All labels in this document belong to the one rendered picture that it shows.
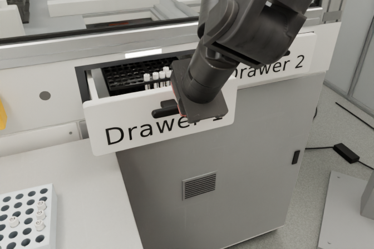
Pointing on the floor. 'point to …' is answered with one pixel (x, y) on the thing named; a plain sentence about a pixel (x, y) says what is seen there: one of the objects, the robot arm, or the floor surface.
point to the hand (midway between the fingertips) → (187, 109)
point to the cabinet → (210, 168)
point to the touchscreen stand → (348, 213)
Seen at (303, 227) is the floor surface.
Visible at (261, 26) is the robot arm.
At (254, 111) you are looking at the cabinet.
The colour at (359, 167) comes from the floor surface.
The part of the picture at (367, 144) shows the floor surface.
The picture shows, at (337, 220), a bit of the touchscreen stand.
